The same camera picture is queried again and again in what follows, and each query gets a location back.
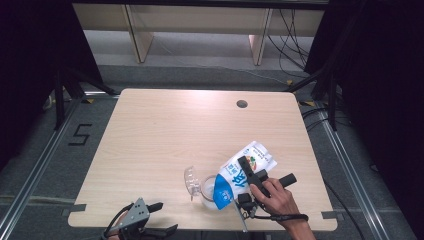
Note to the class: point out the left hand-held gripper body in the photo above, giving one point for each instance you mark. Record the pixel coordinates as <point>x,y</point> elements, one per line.
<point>136,215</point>

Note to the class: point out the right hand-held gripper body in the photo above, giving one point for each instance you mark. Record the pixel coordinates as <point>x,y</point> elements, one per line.
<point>246,200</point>

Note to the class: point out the blue white milk carton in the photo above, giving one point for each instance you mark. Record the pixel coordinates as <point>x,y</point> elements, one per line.
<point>231,181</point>

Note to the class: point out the clear glass jar with lid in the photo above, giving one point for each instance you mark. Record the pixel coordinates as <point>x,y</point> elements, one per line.
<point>208,191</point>

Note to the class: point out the person's left hand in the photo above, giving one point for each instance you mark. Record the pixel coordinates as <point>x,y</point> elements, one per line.
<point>120,222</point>

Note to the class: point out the person's right hand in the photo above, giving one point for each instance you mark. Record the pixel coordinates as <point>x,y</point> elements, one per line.
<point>280,203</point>

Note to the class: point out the grey tape strip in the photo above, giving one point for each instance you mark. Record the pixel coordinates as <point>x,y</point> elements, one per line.
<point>330,215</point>
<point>76,208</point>

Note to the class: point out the black metal stand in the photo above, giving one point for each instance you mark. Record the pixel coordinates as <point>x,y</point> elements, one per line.
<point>331,100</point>
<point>60,100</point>

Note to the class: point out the yellow and black tape marker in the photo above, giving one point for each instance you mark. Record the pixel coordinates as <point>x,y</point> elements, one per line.
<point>88,100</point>

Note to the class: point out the dark curtain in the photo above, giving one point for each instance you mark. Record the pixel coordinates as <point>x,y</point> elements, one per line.
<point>30,66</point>
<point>383,83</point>

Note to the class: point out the aluminium floor rail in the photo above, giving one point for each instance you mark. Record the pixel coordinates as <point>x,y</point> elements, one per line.
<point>40,166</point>
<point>350,170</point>

